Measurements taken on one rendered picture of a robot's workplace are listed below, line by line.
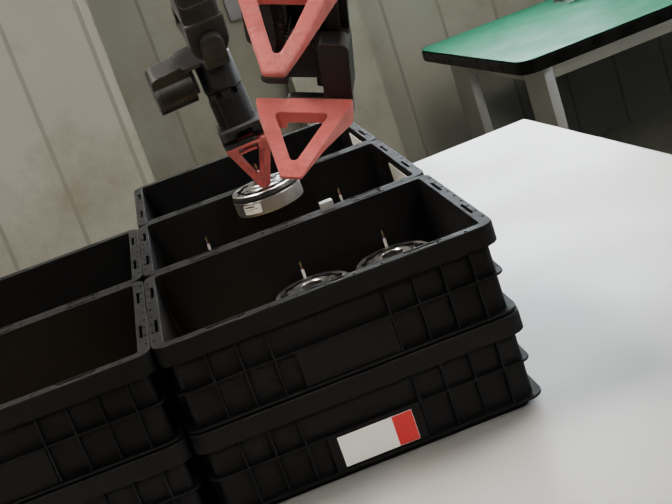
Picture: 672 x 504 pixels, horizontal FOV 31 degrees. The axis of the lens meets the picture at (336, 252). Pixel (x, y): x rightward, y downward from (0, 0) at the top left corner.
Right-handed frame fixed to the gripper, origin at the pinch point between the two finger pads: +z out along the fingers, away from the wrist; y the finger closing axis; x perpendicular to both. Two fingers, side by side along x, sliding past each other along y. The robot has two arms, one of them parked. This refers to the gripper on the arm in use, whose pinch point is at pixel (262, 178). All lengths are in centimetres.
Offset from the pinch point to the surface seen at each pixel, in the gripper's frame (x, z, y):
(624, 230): 47, 28, 7
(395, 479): -1, 26, 55
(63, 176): -44, 9, -148
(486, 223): 19, 4, 51
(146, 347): -20, 2, 50
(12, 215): -61, 13, -146
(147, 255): -19.2, 1.3, 11.4
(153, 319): -19.1, 1.8, 41.2
